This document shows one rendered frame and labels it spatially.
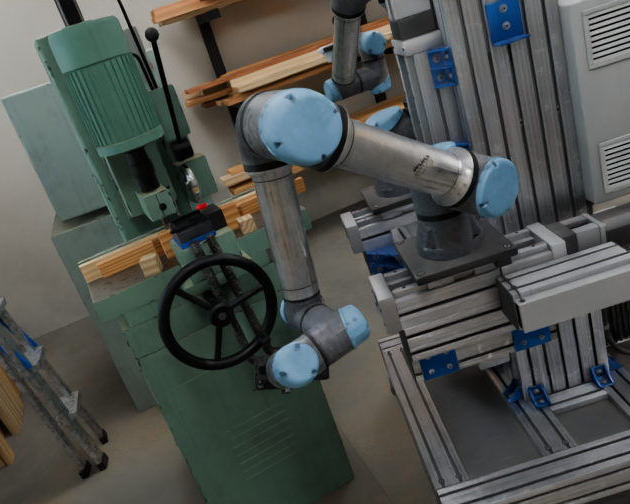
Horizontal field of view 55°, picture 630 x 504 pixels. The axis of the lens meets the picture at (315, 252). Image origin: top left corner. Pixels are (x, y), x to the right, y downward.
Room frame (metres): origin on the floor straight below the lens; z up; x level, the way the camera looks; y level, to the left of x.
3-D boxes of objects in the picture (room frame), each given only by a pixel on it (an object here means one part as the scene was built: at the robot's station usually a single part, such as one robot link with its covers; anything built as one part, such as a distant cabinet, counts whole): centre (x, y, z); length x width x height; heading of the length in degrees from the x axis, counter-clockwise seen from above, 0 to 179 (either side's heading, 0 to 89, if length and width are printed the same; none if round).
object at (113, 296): (1.55, 0.29, 0.87); 0.61 x 0.30 x 0.06; 108
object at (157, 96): (1.89, 0.29, 1.22); 0.09 x 0.08 x 0.15; 18
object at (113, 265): (1.67, 0.27, 0.92); 0.63 x 0.02 x 0.04; 108
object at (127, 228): (1.91, 0.46, 1.16); 0.22 x 0.22 x 0.72; 18
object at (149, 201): (1.66, 0.37, 1.03); 0.14 x 0.07 x 0.09; 18
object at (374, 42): (2.03, -0.38, 1.21); 0.11 x 0.08 x 0.09; 13
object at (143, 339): (1.75, 0.40, 0.76); 0.57 x 0.45 x 0.09; 18
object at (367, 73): (2.03, -0.36, 1.12); 0.11 x 0.08 x 0.11; 103
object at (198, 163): (1.86, 0.27, 1.02); 0.09 x 0.07 x 0.12; 108
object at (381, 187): (1.75, -0.31, 0.87); 0.15 x 0.15 x 0.10
